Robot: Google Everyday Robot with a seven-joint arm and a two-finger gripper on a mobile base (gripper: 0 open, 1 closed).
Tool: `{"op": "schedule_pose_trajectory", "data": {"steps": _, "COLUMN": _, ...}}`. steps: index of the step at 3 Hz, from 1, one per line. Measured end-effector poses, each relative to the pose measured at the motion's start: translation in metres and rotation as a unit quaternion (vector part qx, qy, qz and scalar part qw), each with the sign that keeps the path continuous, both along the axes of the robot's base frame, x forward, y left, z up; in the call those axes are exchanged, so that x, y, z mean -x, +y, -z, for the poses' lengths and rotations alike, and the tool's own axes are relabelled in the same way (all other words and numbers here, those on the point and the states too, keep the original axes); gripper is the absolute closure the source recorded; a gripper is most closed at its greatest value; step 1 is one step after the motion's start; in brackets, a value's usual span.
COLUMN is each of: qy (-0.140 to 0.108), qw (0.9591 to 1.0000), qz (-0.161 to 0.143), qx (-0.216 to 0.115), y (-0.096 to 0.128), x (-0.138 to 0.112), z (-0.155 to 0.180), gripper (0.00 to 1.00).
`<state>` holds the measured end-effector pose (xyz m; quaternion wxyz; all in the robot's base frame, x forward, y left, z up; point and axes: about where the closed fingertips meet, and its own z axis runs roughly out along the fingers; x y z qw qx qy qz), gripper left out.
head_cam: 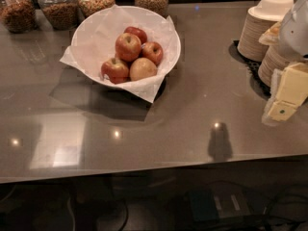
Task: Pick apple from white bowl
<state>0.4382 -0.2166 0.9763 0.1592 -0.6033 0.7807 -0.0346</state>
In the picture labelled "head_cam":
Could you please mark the dark box under table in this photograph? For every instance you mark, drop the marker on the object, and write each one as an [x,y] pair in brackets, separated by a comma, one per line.
[217,204]

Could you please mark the back stack paper bowls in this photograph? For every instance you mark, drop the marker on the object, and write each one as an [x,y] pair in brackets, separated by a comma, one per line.
[258,19]

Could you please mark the front left red apple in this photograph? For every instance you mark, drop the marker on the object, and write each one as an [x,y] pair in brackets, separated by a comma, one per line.
[116,70]

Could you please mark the far left cereal jar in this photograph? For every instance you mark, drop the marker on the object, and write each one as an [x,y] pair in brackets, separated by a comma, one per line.
[18,16]

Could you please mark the red apple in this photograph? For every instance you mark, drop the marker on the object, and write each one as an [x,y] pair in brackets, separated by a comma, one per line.
[116,70]
[141,34]
[127,47]
[153,51]

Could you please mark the stack paper bowls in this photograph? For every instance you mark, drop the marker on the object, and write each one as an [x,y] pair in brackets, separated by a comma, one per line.
[258,19]
[272,60]

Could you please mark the white bowl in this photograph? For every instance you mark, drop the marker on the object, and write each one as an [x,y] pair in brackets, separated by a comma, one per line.
[96,36]

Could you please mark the black rubber mat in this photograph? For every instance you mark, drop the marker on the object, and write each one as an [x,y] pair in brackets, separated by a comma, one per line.
[252,67]

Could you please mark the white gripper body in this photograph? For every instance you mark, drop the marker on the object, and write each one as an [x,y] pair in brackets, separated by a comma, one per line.
[295,33]

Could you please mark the right red apple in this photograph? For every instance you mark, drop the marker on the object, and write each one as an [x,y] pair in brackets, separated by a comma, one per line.
[153,51]

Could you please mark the back red apple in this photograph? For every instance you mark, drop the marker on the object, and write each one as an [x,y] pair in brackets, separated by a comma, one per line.
[141,34]

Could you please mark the top red apple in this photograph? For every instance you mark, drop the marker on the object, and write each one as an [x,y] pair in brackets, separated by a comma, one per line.
[127,47]

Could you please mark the yellow front apple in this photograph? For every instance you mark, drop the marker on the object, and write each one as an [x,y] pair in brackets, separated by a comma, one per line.
[142,68]

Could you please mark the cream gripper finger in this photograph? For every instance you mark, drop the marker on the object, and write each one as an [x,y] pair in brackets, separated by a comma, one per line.
[288,91]
[271,35]

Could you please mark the white paper liner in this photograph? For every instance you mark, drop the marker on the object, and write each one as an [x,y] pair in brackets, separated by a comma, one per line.
[96,45]

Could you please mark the front stack paper bowls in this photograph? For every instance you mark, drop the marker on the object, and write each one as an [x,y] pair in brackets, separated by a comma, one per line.
[272,60]

